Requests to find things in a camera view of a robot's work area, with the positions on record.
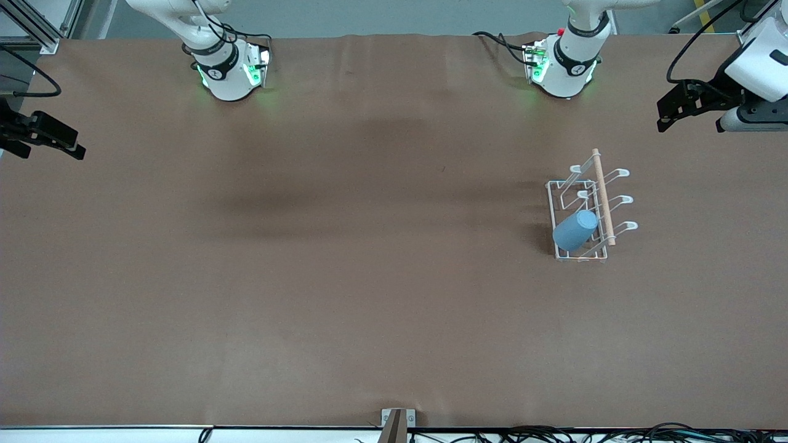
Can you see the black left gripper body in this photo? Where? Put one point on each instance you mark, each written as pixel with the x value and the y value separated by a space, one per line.
pixel 716 93

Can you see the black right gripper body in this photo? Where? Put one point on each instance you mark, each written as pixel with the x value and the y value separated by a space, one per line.
pixel 8 130

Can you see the blue plastic cup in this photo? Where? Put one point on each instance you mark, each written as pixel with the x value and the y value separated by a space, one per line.
pixel 572 232

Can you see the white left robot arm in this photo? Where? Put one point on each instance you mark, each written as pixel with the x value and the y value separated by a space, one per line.
pixel 572 67

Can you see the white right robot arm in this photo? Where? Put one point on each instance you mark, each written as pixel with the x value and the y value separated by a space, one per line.
pixel 228 80

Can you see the white wheeled stand leg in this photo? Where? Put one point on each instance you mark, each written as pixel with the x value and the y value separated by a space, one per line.
pixel 680 24

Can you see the paper table cover sheet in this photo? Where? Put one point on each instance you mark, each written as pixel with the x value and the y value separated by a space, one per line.
pixel 369 277

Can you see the aluminium frame post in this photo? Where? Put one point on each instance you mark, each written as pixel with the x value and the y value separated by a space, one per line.
pixel 43 38
pixel 754 24

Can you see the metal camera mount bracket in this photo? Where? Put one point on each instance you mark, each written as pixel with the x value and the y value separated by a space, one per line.
pixel 397 427

